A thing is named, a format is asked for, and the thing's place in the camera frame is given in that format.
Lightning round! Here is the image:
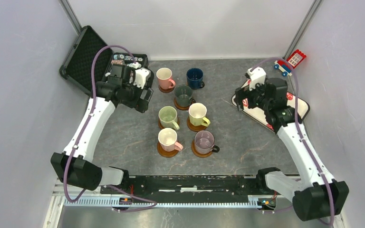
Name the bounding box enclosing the black poker chip case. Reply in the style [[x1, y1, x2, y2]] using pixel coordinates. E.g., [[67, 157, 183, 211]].
[[59, 26, 149, 95]]

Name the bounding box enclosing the red blue toy truck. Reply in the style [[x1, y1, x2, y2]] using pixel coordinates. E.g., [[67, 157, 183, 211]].
[[274, 49, 307, 77]]

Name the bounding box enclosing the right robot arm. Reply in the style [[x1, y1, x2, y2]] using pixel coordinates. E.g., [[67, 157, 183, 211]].
[[233, 78, 349, 221]]

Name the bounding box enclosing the light green mug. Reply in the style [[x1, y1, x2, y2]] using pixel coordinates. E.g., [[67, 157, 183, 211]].
[[158, 106, 180, 130]]

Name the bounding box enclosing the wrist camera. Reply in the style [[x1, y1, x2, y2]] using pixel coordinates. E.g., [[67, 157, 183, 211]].
[[127, 63, 151, 89], [244, 67, 266, 90]]

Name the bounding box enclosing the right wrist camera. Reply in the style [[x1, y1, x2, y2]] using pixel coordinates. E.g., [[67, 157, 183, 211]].
[[244, 67, 266, 90]]

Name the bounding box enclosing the dark blue mug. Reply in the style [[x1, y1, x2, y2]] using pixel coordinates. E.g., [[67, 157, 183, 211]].
[[186, 68, 205, 88]]

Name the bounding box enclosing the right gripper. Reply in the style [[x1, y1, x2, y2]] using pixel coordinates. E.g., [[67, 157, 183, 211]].
[[233, 78, 271, 112]]

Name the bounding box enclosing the strawberry pattern tray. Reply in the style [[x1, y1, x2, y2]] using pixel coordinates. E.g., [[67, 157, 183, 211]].
[[231, 78, 310, 133]]

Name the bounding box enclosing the yellow mug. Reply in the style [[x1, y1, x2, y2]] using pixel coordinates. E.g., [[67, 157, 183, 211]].
[[188, 103, 211, 127]]

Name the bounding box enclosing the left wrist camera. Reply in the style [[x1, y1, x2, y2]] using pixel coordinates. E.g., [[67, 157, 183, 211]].
[[127, 63, 151, 89]]

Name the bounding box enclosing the mauve mug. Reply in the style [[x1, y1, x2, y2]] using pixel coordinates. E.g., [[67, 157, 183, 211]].
[[194, 130, 220, 155]]

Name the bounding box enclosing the dark green mug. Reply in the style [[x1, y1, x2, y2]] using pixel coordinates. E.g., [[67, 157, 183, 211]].
[[174, 85, 196, 108]]

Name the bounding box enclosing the dark brown coaster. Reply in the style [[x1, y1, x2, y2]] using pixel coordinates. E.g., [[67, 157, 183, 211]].
[[158, 86, 174, 93]]

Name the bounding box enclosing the aluminium frame rail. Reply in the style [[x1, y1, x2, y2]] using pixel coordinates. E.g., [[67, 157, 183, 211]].
[[51, 175, 339, 209]]

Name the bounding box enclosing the cream pink mug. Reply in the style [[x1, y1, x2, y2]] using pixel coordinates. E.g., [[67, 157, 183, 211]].
[[158, 128, 183, 152]]

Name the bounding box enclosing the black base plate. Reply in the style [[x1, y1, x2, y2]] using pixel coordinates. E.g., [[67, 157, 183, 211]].
[[119, 175, 277, 203]]

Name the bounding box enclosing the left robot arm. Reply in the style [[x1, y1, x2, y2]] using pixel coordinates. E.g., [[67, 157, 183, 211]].
[[50, 65, 154, 194]]

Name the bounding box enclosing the grooved wooden coaster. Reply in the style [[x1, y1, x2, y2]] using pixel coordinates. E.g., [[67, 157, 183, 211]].
[[174, 100, 195, 111]]

